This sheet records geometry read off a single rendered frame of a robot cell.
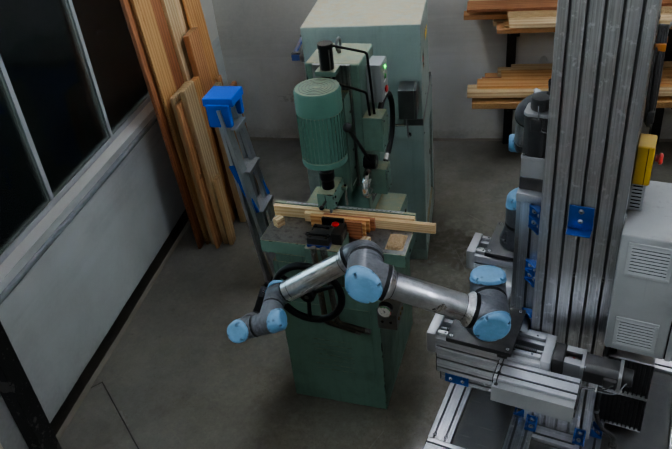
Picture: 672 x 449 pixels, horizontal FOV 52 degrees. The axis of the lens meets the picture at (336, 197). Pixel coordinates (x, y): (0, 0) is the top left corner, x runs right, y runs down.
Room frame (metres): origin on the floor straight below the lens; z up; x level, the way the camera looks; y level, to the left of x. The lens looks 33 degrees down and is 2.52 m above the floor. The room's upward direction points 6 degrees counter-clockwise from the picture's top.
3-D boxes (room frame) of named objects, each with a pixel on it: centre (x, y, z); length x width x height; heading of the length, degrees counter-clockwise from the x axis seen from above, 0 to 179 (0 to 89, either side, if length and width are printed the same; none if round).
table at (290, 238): (2.21, 0.03, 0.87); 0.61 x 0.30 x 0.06; 70
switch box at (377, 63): (2.58, -0.22, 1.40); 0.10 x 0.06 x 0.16; 160
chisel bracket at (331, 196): (2.35, 0.02, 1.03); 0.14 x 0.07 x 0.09; 160
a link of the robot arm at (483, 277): (1.73, -0.47, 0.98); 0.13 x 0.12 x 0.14; 170
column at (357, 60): (2.60, -0.07, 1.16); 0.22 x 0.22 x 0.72; 70
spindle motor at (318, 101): (2.33, 0.03, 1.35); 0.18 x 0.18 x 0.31
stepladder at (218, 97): (3.17, 0.45, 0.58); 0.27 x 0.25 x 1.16; 73
